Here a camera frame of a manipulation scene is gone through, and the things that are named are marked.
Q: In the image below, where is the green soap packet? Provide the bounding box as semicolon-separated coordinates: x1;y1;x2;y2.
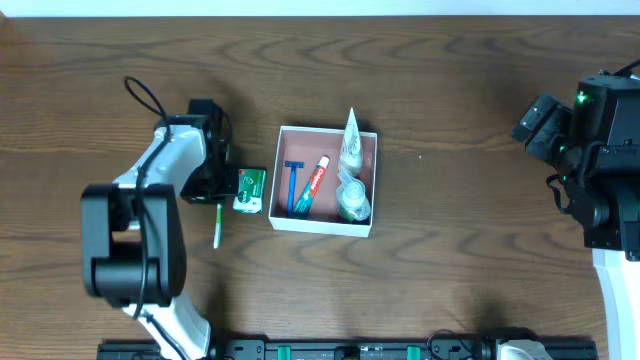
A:
233;168;267;214

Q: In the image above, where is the green white toothbrush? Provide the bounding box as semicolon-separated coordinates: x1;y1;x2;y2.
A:
213;203;223;249

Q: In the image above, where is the blue disposable razor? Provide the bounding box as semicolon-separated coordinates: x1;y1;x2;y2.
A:
285;161;304;217

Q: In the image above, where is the red green toothpaste tube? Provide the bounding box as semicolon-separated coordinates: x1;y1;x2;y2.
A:
292;156;330;219

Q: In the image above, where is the white leaf-print tube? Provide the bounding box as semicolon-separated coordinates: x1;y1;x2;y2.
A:
339;108;364;177

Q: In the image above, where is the clear pump spray bottle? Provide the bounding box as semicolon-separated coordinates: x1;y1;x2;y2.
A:
336;171;372;222

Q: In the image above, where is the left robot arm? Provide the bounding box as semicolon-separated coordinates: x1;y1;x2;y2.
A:
81;99;238;359

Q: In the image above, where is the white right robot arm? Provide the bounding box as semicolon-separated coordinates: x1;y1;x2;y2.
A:
512;68;639;359

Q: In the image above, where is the white box pink interior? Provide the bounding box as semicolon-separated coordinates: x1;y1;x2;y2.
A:
268;126;373;238

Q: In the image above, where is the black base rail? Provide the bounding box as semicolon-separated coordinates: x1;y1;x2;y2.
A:
96;328;598;360

